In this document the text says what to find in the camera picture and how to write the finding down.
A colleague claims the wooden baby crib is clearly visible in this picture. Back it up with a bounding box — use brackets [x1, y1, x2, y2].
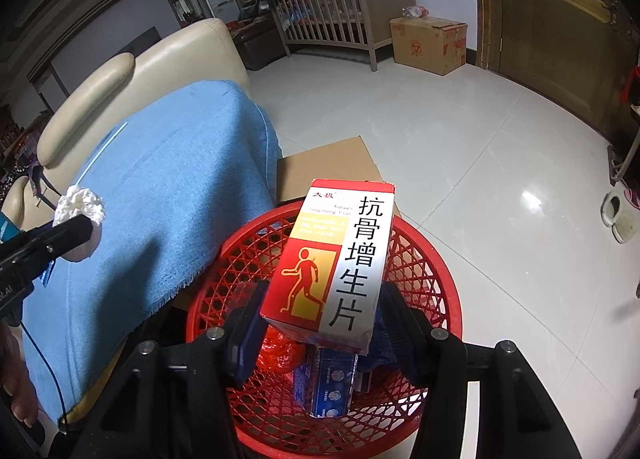
[267, 0, 416, 72]

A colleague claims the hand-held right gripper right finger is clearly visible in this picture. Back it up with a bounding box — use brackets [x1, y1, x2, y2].
[377, 284, 568, 459]

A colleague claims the dark brown leather stool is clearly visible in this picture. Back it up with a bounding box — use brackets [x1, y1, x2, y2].
[232, 21, 288, 72]

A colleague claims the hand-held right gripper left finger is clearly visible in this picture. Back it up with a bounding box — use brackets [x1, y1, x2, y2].
[70, 279, 271, 459]

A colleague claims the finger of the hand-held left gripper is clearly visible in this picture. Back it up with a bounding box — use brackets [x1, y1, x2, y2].
[10, 215, 93, 280]

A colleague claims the dark floral cloth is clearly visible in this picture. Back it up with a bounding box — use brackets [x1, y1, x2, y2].
[0, 159, 31, 200]

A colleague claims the person's left hand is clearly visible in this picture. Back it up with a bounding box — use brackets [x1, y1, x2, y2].
[0, 324, 40, 429]

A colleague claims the red plastic mesh basket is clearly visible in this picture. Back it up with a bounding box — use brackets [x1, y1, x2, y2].
[185, 201, 463, 459]

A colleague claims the red hanging cloth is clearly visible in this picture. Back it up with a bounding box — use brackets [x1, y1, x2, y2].
[620, 64, 640, 110]

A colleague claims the red yellow white medicine box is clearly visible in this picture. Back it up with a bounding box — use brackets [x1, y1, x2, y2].
[260, 179, 397, 356]

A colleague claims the white tissue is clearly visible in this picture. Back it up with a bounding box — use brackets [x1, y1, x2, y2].
[52, 186, 107, 262]

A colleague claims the flat brown cardboard sheet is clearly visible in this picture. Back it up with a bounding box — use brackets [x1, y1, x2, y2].
[275, 136, 401, 220]

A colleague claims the brown cardboard box red print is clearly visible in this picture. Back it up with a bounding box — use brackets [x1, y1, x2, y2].
[390, 16, 468, 77]

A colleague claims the red plastic wrapper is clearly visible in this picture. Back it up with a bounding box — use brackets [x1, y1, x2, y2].
[257, 326, 306, 372]

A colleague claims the blue plastic bag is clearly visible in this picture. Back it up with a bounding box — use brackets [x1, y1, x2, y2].
[357, 314, 396, 375]

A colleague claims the dark purple bag strap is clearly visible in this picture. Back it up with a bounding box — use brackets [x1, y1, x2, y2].
[27, 164, 58, 210]

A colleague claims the thin white plastic tube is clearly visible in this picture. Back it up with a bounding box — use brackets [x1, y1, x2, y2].
[82, 123, 128, 180]

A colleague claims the blue carton box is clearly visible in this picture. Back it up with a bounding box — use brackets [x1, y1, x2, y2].
[292, 341, 373, 420]

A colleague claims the grey metal stand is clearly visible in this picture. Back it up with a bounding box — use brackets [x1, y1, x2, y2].
[607, 124, 640, 184]

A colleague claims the thin black cable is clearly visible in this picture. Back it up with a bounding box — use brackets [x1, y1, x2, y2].
[17, 309, 68, 432]

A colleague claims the cream leather sofa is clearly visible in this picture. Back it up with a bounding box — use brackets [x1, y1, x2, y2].
[0, 18, 251, 240]

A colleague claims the brown wooden door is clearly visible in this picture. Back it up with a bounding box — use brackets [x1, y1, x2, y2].
[472, 0, 640, 140]

